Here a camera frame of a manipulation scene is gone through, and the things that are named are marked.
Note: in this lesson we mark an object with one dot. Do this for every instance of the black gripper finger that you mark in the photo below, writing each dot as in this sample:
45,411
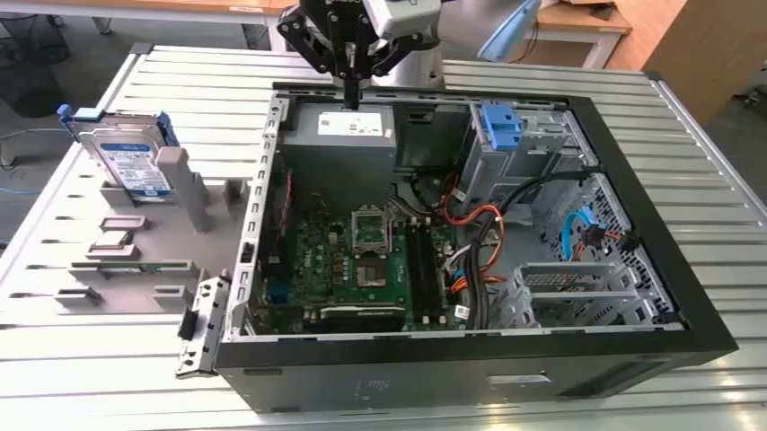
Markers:
306,40
390,58

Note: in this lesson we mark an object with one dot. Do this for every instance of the hard disk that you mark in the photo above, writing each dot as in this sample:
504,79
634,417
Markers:
128,157

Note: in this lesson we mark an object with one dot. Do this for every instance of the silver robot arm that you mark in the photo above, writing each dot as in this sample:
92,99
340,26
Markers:
414,72

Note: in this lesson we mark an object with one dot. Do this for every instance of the silver disk bay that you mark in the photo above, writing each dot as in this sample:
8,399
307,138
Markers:
523,310

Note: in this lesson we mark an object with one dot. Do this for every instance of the blue drive carrier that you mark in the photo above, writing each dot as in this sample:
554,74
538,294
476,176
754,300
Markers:
500,130

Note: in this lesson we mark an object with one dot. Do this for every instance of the grey power supply unit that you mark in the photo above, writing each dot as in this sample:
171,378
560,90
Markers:
335,161

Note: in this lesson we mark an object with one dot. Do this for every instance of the silver drive cage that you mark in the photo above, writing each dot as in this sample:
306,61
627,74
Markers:
527,164

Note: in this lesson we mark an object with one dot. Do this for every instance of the thin locking lever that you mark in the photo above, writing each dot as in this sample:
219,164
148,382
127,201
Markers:
391,240

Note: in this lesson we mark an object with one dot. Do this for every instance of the black waste bin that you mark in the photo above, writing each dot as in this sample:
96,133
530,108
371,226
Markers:
39,96

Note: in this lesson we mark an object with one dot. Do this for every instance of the black RAM slot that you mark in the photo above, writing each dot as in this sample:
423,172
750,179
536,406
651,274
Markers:
418,269

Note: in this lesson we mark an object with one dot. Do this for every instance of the CPU socket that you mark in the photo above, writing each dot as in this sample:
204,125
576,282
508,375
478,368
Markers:
371,275

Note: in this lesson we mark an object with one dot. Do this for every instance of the green motherboard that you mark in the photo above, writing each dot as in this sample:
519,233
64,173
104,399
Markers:
318,278

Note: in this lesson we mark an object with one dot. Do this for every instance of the grey parts rack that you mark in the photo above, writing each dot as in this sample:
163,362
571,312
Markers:
173,251

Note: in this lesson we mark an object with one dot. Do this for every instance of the wooden cabinet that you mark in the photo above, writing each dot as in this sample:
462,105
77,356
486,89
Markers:
707,54

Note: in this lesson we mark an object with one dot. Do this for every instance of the silver CPU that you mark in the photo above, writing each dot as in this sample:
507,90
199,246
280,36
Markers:
113,240

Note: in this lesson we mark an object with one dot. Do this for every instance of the black graphics card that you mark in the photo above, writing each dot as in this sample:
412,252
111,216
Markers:
359,314

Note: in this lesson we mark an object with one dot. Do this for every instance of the green RAM stick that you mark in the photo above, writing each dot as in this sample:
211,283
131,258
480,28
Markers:
128,268

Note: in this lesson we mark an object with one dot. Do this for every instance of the black office chair base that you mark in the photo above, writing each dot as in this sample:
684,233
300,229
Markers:
755,94

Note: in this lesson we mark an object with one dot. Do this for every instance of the silver expansion card retainer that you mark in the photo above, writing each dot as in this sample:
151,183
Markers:
207,314

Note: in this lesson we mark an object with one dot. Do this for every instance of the black PC case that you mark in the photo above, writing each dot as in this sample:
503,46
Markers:
419,372

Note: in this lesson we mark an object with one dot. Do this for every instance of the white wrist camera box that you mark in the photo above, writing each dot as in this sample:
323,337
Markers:
402,18

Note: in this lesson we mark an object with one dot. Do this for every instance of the black plastic duct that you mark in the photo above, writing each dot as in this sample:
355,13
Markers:
431,143

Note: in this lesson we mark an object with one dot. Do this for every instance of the long wooden desk white frame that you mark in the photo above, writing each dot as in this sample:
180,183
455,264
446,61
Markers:
180,6

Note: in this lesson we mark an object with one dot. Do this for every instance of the short wooden desk white frame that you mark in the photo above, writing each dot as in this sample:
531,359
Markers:
575,18

